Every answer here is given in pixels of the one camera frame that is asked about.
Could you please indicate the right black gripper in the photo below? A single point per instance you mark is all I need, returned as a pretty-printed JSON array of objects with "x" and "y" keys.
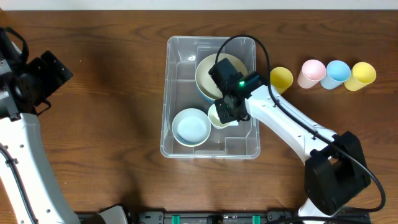
[{"x": 230, "y": 112}]

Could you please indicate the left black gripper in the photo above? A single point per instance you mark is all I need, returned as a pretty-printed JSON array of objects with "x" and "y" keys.
[{"x": 50, "y": 76}]

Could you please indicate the beige bowl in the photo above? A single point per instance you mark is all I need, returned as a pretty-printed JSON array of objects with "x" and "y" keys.
[{"x": 203, "y": 80}]

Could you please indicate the cream white cup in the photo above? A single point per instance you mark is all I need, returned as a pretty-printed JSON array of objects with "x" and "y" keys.
[{"x": 214, "y": 119}]

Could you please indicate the yellow cup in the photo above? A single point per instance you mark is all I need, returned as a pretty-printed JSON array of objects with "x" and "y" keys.
[
  {"x": 362, "y": 74},
  {"x": 281, "y": 79}
]

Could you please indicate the grey bowl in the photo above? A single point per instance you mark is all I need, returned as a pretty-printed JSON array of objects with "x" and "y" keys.
[{"x": 191, "y": 124}]

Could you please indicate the clear plastic storage container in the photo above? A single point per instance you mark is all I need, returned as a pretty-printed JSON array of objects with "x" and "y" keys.
[{"x": 184, "y": 53}]

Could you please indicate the pink cup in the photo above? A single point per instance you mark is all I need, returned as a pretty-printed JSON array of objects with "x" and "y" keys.
[{"x": 312, "y": 72}]

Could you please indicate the light blue cup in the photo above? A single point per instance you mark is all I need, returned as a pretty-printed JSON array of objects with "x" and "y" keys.
[{"x": 337, "y": 72}]

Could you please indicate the dark blue bowl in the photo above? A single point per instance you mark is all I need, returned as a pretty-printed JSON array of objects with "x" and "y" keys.
[{"x": 210, "y": 100}]

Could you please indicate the yellow bowl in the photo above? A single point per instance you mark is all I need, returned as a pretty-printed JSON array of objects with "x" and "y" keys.
[{"x": 186, "y": 143}]

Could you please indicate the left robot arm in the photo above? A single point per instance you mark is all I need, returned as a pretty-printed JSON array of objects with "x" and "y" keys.
[{"x": 26, "y": 174}]

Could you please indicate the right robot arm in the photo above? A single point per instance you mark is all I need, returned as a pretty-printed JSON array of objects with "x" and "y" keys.
[{"x": 334, "y": 164}]

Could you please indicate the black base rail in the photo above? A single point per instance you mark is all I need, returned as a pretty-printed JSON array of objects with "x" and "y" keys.
[{"x": 248, "y": 217}]

